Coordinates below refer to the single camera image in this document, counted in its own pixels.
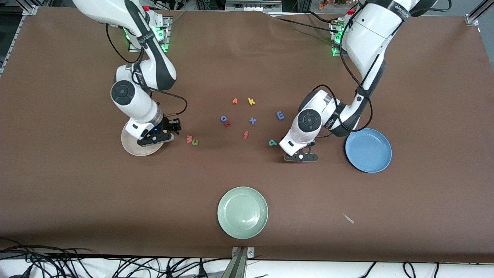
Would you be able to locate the aluminium corner profile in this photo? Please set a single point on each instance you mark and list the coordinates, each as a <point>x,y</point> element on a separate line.
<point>472,17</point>

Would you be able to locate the metal table edge bracket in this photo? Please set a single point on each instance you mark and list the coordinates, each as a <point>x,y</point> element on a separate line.
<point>240,262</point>

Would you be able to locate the teal foam letter b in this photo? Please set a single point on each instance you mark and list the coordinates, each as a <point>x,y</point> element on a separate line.
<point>271,143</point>

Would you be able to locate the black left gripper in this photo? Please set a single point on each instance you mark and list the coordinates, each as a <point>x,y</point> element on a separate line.
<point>312,143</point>

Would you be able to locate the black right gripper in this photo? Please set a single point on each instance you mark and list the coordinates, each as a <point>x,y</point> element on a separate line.
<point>167,124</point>

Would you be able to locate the aluminium side rail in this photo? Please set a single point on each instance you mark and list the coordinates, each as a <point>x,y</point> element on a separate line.
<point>31,9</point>

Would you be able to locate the blue round plate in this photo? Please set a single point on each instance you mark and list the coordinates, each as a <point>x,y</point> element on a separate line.
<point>368,150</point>

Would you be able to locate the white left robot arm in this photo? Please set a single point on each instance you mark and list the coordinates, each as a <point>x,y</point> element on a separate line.
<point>308,121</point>

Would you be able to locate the small white paper scrap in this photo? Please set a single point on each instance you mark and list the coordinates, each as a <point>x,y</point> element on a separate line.
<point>348,218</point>

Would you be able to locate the beige round plate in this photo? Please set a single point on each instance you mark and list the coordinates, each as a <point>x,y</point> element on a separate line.
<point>131,146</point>

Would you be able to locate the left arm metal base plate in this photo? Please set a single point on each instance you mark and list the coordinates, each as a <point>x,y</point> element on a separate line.
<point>336,52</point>

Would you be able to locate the orange artificial flowers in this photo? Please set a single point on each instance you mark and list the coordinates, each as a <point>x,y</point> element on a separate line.
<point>323,4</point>

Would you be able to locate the blue foam letter m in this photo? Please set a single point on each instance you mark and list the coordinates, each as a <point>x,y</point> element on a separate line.
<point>280,115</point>

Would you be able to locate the aluminium frame behind table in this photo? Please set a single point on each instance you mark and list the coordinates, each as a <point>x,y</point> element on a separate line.
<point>251,5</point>

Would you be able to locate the pale green round plate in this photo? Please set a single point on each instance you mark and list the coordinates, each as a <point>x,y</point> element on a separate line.
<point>242,212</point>

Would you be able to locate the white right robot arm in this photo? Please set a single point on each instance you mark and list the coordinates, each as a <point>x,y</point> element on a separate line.
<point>127,94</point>

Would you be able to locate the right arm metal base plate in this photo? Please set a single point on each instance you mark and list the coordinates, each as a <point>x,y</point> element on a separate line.
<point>166,38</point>

